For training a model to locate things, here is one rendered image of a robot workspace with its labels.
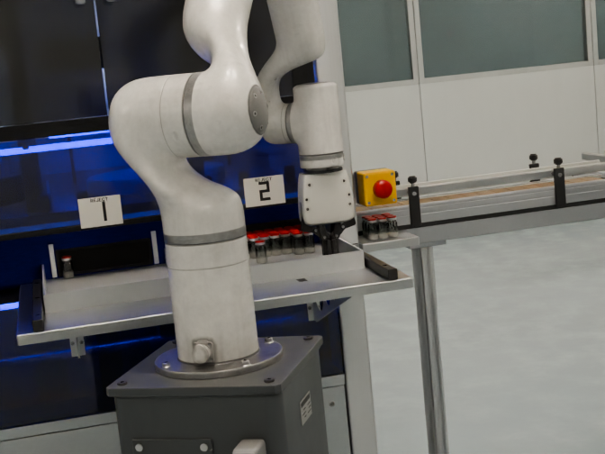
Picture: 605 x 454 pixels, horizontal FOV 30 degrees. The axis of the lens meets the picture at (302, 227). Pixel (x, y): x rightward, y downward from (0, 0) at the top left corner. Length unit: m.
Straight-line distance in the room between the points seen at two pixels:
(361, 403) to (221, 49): 1.11
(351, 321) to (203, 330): 0.87
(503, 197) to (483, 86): 4.84
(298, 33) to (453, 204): 0.74
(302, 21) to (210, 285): 0.61
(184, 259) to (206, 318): 0.09
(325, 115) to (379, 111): 5.14
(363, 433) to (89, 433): 0.59
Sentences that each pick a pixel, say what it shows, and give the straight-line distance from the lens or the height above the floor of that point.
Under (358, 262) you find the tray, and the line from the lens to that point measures 2.15.
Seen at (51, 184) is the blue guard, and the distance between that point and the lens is 2.31.
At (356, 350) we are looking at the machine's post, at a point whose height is 0.65.
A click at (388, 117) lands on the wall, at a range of 7.24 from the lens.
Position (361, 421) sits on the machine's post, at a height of 0.49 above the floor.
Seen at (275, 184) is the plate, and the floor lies 1.03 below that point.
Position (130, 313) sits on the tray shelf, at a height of 0.88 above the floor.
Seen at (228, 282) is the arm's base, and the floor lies 0.99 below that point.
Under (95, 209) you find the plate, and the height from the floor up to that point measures 1.03.
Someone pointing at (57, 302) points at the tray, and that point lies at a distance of 2.08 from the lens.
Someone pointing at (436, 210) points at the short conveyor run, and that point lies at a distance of 2.58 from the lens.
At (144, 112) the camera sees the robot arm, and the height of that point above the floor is 1.24.
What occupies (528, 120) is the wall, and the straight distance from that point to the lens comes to 7.59.
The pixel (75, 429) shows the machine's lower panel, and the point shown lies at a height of 0.58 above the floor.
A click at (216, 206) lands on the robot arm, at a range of 1.59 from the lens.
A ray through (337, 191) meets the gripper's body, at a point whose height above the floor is 1.03.
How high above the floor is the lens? 1.30
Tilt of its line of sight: 9 degrees down
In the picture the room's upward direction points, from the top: 6 degrees counter-clockwise
